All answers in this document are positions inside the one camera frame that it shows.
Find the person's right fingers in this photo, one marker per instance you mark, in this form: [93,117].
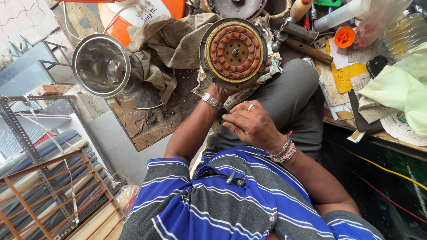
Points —
[235,116]

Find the silver pen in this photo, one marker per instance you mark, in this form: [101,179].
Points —
[231,177]

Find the black phone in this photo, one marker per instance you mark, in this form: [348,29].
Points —
[377,65]

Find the grey metal stand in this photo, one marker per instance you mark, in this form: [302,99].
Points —
[33,66]

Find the person's left fingers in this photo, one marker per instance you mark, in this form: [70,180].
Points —
[268,69]

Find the clear plastic bottle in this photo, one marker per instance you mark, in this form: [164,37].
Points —
[403,33]

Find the black leather piece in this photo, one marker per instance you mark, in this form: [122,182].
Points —
[362,116]

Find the light green cloth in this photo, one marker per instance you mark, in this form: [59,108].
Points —
[400,90]

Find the orange metal frame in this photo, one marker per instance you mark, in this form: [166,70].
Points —
[56,196]

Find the round motor stator copper winding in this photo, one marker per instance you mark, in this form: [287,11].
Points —
[233,53]

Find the pile of loose papers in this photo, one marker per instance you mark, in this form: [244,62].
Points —
[347,93]

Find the slotted metal rack with rolls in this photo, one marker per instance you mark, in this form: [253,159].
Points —
[43,160]

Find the person's right hand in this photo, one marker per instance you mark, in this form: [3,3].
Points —
[257,126]

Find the person's left hand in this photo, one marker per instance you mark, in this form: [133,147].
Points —
[220,91]

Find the red brick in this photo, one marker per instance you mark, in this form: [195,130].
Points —
[50,89]

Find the stainless steel mixer jar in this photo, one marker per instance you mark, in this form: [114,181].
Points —
[103,66]

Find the green plastic tool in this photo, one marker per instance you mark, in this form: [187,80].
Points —
[328,2]

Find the silver metal wristwatch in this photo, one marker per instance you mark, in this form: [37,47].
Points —
[212,101]

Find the beige crumpled cloth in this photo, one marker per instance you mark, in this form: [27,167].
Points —
[166,43]

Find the stack of white paper discs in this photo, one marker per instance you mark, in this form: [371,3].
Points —
[403,128]

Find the round grey metal motor cover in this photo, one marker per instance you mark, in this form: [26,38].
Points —
[237,7]

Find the white plastic tube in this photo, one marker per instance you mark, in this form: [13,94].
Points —
[342,14]

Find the blue grey striped shirt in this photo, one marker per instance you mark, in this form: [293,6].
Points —
[233,206]

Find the orange white appliance housing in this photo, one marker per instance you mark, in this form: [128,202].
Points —
[133,16]

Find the grey trousers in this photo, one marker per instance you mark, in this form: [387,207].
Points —
[290,103]

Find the yellow paper sheet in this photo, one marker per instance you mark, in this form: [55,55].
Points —
[347,76]

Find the orange plastic cap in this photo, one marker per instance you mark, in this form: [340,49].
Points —
[344,37]

